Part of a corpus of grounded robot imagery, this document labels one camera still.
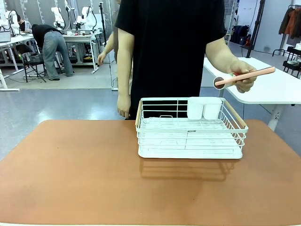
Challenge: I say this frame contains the person's left hand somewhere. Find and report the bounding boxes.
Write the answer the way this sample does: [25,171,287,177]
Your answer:
[227,58,258,94]

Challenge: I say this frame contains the person's right hand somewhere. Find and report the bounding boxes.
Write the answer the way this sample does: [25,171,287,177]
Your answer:
[117,93,131,119]

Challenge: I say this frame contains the pink utensil handle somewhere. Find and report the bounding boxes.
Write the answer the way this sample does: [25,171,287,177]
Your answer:
[214,66,276,86]

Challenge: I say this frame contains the white cup with brown inside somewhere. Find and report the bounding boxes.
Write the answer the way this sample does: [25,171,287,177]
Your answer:
[213,73,237,90]

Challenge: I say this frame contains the person's left forearm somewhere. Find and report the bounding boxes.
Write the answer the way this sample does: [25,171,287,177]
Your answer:
[205,35,239,74]

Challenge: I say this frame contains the person's right forearm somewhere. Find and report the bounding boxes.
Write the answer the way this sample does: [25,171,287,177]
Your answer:
[117,27,135,96]

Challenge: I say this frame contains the white side table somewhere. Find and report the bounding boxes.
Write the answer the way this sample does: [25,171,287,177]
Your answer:
[203,56,301,132]

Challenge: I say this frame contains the dark blue backpack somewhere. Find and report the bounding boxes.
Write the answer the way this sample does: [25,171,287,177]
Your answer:
[230,24,252,46]

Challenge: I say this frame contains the black tripod stand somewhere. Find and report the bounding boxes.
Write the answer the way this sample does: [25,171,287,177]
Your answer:
[246,0,266,59]

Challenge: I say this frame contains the white plastic cutlery holder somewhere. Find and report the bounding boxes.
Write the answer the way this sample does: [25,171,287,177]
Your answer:
[187,97,223,120]

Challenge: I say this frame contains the person behind in background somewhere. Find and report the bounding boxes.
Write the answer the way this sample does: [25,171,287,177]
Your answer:
[97,10,120,66]

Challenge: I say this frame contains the hanging jackets on rack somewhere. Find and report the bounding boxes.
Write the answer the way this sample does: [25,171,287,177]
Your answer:
[278,5,301,40]

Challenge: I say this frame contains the person's black t-shirt torso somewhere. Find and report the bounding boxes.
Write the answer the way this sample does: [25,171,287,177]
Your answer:
[115,0,227,120]

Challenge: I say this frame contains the white background workbench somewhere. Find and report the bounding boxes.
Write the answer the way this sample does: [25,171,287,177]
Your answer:
[61,30,99,75]

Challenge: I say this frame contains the bending person in jeans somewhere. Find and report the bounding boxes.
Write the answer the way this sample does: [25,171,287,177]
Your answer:
[31,24,74,81]

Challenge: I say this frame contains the black folding chair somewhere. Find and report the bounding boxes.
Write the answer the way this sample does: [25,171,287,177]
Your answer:
[15,44,47,83]

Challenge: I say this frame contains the white desk with grey bag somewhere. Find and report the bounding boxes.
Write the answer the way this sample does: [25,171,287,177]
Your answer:
[0,25,38,92]

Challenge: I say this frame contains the seated person with mask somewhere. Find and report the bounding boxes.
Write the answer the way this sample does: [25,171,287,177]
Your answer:
[16,14,33,34]

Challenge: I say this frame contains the white wire dish rack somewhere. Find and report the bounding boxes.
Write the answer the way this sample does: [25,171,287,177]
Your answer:
[135,97,249,160]

